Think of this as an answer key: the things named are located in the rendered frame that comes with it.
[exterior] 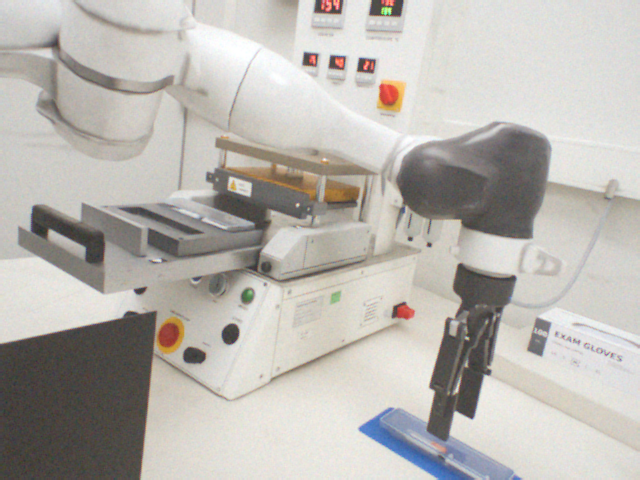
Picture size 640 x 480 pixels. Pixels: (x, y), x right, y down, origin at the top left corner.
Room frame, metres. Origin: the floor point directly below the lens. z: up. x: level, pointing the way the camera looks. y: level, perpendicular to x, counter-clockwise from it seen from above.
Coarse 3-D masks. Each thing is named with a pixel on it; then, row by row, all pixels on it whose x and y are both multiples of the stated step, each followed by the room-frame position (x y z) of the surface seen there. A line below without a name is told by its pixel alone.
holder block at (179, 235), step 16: (112, 208) 0.83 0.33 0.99; (128, 208) 0.85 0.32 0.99; (144, 208) 0.86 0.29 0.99; (160, 208) 0.88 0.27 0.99; (144, 224) 0.77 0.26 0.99; (160, 224) 0.83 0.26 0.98; (176, 224) 0.81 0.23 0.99; (192, 224) 0.81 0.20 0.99; (160, 240) 0.74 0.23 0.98; (176, 240) 0.72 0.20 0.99; (192, 240) 0.73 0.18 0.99; (208, 240) 0.75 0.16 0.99; (224, 240) 0.78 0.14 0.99; (240, 240) 0.81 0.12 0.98; (256, 240) 0.84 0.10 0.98; (176, 256) 0.71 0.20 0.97
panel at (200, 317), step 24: (144, 288) 0.91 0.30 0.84; (168, 288) 0.89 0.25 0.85; (192, 288) 0.87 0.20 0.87; (240, 288) 0.82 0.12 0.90; (264, 288) 0.80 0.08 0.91; (120, 312) 0.92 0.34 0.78; (168, 312) 0.86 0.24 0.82; (192, 312) 0.84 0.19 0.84; (216, 312) 0.82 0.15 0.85; (240, 312) 0.80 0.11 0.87; (192, 336) 0.82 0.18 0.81; (216, 336) 0.79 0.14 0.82; (240, 336) 0.77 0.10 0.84; (168, 360) 0.81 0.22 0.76; (216, 360) 0.77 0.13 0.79; (216, 384) 0.75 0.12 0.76
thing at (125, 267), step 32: (96, 224) 0.76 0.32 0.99; (128, 224) 0.71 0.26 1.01; (64, 256) 0.67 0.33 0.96; (128, 256) 0.69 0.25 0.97; (160, 256) 0.71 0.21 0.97; (192, 256) 0.73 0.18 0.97; (224, 256) 0.77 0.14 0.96; (256, 256) 0.83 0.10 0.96; (96, 288) 0.63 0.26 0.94; (128, 288) 0.64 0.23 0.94
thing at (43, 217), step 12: (36, 204) 0.72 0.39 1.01; (36, 216) 0.71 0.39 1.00; (48, 216) 0.70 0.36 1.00; (60, 216) 0.69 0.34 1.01; (36, 228) 0.72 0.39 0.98; (48, 228) 0.73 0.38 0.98; (60, 228) 0.68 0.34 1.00; (72, 228) 0.66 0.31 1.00; (84, 228) 0.65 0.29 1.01; (96, 228) 0.66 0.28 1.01; (72, 240) 0.66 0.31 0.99; (84, 240) 0.64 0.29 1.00; (96, 240) 0.64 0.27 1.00; (96, 252) 0.64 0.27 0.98
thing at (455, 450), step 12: (396, 408) 0.75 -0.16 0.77; (384, 420) 0.71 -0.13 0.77; (396, 420) 0.72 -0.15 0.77; (408, 420) 0.72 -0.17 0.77; (420, 420) 0.73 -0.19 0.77; (408, 432) 0.69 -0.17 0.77; (420, 432) 0.70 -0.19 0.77; (432, 444) 0.67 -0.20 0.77; (444, 444) 0.68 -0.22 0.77; (456, 444) 0.68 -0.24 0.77; (444, 456) 0.65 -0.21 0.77; (456, 456) 0.66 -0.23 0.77; (468, 456) 0.66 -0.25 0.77; (480, 456) 0.67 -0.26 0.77; (468, 468) 0.63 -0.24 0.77; (480, 468) 0.64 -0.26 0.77; (492, 468) 0.64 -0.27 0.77; (504, 468) 0.65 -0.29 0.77
